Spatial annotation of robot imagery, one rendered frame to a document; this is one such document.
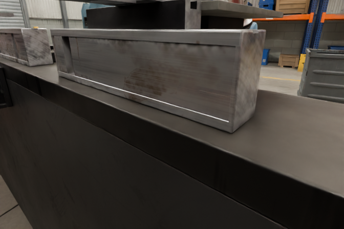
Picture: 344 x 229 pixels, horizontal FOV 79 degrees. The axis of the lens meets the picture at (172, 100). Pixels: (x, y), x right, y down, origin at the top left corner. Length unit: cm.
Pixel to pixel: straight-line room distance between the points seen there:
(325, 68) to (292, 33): 411
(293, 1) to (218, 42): 610
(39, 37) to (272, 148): 61
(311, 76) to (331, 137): 259
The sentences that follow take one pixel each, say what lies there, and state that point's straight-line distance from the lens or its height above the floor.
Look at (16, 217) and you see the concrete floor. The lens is 155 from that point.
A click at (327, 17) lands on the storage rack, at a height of 118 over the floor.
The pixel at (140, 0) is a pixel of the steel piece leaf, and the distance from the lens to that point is 26.
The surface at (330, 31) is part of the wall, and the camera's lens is 691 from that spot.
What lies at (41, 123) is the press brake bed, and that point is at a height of 75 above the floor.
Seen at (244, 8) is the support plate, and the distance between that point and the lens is 32.
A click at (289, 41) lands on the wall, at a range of 686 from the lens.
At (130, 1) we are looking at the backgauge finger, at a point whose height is 100.
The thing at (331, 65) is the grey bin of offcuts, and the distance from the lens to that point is 283.
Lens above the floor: 97
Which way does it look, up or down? 19 degrees down
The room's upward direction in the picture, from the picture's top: straight up
